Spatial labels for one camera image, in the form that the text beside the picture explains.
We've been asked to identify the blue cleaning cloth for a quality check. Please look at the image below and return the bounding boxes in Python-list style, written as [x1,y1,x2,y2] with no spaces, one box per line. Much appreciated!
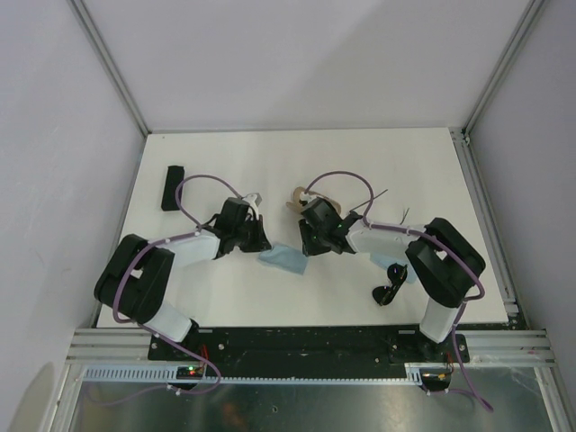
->
[257,243,309,275]
[370,254,417,284]

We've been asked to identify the patterned glasses case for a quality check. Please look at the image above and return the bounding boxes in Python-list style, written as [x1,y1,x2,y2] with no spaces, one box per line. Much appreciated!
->
[285,186,342,215]

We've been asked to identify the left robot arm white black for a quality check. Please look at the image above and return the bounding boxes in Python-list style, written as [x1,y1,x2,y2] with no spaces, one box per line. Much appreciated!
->
[94,193,271,360]

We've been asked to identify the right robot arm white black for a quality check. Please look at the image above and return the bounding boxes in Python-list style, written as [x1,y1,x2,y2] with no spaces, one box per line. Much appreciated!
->
[299,198,486,361]

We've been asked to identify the black folded sunglasses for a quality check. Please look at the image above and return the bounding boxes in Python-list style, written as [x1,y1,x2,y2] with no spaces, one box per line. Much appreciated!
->
[372,263,408,306]

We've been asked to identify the black rectangular glasses case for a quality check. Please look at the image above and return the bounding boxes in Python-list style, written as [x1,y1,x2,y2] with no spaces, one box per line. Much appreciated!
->
[160,166,185,212]

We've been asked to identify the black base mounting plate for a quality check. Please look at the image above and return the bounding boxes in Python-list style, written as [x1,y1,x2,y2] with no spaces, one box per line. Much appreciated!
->
[148,324,472,379]

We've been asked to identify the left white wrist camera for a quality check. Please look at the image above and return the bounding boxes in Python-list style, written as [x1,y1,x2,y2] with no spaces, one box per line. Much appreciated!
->
[242,193,262,221]

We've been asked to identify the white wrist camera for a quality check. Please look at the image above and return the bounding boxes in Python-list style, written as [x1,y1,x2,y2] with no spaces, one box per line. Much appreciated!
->
[242,193,262,221]
[298,191,317,207]

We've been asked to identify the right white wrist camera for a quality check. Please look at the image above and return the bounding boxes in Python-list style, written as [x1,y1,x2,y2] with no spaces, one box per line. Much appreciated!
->
[298,191,317,207]

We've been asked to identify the thin metal frame sunglasses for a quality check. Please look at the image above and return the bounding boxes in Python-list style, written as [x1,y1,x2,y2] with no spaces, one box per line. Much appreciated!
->
[348,189,410,225]

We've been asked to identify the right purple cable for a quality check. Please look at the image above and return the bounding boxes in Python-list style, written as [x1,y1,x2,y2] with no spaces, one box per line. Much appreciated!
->
[305,170,494,413]

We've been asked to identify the white slotted cable duct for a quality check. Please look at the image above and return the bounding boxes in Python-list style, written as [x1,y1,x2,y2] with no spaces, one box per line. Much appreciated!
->
[83,364,423,386]

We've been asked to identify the left aluminium corner post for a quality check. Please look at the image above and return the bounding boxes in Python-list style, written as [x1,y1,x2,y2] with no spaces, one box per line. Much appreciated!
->
[67,0,150,138]

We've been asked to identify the aluminium corner post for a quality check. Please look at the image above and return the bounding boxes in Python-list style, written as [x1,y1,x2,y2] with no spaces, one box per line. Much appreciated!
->
[461,0,550,136]
[67,0,150,138]

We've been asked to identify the right aluminium corner post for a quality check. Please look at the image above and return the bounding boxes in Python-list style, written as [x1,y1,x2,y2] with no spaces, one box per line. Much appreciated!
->
[461,0,550,136]

